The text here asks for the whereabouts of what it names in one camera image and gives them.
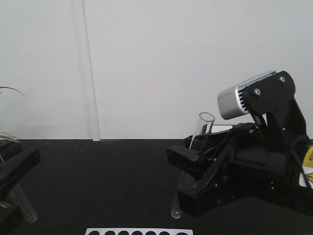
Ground tall clear test tube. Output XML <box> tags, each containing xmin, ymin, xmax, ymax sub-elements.
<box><xmin>171</xmin><ymin>112</ymin><xmax>215</xmax><ymax>219</ymax></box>

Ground black robot arm with label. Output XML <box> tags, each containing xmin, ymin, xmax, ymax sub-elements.
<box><xmin>0</xmin><ymin>123</ymin><xmax>313</xmax><ymax>235</ymax></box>

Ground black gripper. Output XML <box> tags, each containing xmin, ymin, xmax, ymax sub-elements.
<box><xmin>166</xmin><ymin>123</ymin><xmax>313</xmax><ymax>216</ymax></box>

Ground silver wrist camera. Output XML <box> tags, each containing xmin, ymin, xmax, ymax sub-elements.
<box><xmin>217</xmin><ymin>70</ymin><xmax>276</xmax><ymax>120</ymax></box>

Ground white wall cable duct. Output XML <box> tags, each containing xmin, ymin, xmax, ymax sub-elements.
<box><xmin>82</xmin><ymin>0</ymin><xmax>100</xmax><ymax>141</ymax></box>

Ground short clear test tube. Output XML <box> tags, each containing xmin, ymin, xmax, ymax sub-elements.
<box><xmin>9</xmin><ymin>184</ymin><xmax>38</xmax><ymax>223</ymax></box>

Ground black white power socket box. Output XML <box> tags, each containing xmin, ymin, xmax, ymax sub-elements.
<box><xmin>211</xmin><ymin>125</ymin><xmax>233</xmax><ymax>133</ymax></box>

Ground green plant leaves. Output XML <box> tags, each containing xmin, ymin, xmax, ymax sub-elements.
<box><xmin>0</xmin><ymin>86</ymin><xmax>27</xmax><ymax>144</ymax></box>

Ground white test tube rack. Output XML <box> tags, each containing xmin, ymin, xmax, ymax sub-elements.
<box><xmin>85</xmin><ymin>228</ymin><xmax>194</xmax><ymax>235</ymax></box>

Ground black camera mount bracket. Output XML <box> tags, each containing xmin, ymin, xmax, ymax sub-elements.
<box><xmin>243</xmin><ymin>70</ymin><xmax>309</xmax><ymax>153</ymax></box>

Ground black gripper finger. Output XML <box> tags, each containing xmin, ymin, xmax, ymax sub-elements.
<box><xmin>0</xmin><ymin>201</ymin><xmax>24</xmax><ymax>235</ymax></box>
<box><xmin>0</xmin><ymin>148</ymin><xmax>41</xmax><ymax>190</ymax></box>

